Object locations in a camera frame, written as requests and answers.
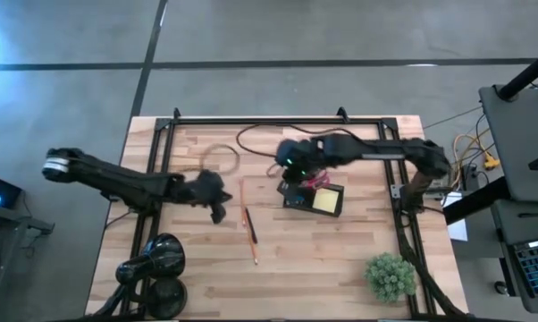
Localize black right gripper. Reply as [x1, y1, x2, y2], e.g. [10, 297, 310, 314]
[275, 137, 331, 185]

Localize red-handled scissors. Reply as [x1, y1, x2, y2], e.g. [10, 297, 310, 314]
[298, 169, 332, 191]

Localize yellow sticky note pad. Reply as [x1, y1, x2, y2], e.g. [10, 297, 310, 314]
[312, 187, 340, 214]

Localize black mesh desk organizer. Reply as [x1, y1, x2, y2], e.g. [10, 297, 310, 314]
[276, 178, 345, 218]

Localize short black pen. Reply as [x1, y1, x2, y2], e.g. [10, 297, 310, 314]
[244, 207, 259, 245]

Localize black desk lamp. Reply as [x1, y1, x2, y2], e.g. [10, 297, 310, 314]
[114, 232, 189, 321]

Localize small green potted plant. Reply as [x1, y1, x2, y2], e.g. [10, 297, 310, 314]
[364, 251, 418, 306]

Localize white paper sheet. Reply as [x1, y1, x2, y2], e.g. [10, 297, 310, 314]
[441, 191, 469, 242]

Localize grey metal stand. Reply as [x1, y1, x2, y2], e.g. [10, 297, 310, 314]
[0, 200, 55, 314]

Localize black device with blue light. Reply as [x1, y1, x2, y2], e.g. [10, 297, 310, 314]
[0, 172, 22, 210]

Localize grey cart top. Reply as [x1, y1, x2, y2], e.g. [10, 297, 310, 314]
[477, 83, 538, 203]

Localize grey side desk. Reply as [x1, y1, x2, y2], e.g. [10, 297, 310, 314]
[491, 199, 538, 314]

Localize black pole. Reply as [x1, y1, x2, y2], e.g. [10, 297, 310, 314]
[495, 44, 538, 102]

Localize backlit keyboard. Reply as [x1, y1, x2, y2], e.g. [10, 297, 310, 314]
[512, 236, 538, 299]

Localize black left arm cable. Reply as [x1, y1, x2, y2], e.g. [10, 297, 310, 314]
[198, 142, 242, 176]

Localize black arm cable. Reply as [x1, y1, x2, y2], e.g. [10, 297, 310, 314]
[198, 142, 242, 176]
[235, 123, 373, 180]

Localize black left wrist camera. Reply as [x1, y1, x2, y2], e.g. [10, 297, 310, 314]
[209, 203, 228, 225]

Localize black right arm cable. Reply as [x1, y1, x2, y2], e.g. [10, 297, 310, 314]
[235, 123, 373, 180]

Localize black aluminium table frame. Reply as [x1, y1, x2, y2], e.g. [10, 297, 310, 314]
[88, 106, 469, 321]

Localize yellow cable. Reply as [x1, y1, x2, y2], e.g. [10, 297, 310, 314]
[450, 128, 502, 172]

